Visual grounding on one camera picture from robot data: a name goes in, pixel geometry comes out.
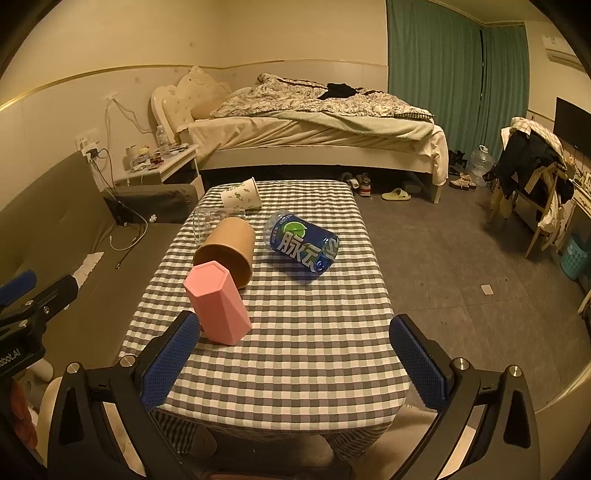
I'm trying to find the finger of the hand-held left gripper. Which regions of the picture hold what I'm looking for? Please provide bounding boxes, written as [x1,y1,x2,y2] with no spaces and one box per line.
[0,270,37,306]
[0,275,79,329]

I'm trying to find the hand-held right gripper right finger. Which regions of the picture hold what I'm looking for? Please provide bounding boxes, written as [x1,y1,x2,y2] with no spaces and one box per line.
[389,314,541,480]

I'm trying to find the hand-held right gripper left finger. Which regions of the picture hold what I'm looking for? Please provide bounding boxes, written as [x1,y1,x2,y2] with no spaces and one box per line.
[46,310,201,480]

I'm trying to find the pink hexagonal cup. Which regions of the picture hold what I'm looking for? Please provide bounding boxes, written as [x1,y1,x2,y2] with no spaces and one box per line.
[183,261,253,345]

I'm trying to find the brown paper cup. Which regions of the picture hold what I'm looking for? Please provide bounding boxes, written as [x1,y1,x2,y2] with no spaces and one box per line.
[193,218,256,290]

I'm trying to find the clear glass cup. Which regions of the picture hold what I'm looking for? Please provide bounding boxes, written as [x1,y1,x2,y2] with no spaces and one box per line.
[193,206,247,247]

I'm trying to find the white paper cup green print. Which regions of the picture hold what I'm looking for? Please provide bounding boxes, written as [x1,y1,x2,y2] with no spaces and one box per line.
[220,176,262,212]

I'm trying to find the white crumpled cloth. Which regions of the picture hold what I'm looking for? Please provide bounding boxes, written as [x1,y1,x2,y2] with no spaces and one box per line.
[73,251,108,288]

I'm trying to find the grey sofa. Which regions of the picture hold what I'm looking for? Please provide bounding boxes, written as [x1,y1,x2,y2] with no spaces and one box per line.
[0,150,200,370]

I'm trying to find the grey checkered tablecloth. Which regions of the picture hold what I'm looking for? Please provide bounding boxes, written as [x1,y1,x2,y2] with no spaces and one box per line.
[117,180,410,437]

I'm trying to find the blue plastic bottle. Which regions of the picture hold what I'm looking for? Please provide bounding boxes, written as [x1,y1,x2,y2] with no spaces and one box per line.
[263,210,340,282]

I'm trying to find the white nightstand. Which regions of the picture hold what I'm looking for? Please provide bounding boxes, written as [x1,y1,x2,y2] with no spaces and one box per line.
[115,144,205,199]

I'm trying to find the pair of sneakers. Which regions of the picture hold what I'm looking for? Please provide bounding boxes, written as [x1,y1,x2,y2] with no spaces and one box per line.
[341,172,376,199]

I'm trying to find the beige shoes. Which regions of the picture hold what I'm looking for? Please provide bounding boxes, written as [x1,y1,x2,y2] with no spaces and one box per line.
[449,172,479,191]

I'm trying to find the teal laundry basket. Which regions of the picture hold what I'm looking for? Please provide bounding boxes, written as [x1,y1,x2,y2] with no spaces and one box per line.
[560,231,591,281]

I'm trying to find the large water jug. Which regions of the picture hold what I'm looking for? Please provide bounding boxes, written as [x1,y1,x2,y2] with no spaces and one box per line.
[466,144,498,188]

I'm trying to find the wooden chair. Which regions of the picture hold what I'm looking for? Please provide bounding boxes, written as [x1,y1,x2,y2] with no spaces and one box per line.
[489,159,576,259]

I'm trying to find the white bed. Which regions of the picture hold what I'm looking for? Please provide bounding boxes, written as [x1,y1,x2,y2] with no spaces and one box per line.
[151,74,450,205]

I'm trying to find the dark jacket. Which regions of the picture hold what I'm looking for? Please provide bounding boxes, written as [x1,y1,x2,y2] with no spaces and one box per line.
[491,117,574,200]

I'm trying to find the black clothing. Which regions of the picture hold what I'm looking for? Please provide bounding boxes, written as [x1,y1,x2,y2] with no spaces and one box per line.
[321,82,366,100]

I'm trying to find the floral quilt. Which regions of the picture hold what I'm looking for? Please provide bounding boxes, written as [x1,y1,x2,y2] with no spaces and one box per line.
[210,74,435,121]

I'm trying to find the black television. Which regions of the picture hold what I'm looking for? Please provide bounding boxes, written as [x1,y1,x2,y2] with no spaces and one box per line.
[554,96,591,156]

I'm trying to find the green curtain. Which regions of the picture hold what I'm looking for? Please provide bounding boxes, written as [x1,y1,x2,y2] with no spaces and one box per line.
[385,0,484,123]
[480,25,530,154]

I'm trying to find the white air conditioner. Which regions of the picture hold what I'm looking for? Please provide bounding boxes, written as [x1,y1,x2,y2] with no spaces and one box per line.
[540,34,583,71]

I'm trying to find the black cable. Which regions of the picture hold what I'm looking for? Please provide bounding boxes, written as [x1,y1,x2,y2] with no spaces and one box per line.
[90,148,117,191]

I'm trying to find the wall socket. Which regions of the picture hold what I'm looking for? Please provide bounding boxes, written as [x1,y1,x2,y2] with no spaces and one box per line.
[76,134,101,160]

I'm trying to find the white wall cable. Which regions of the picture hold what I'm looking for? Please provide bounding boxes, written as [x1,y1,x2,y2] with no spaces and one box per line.
[105,96,156,140]

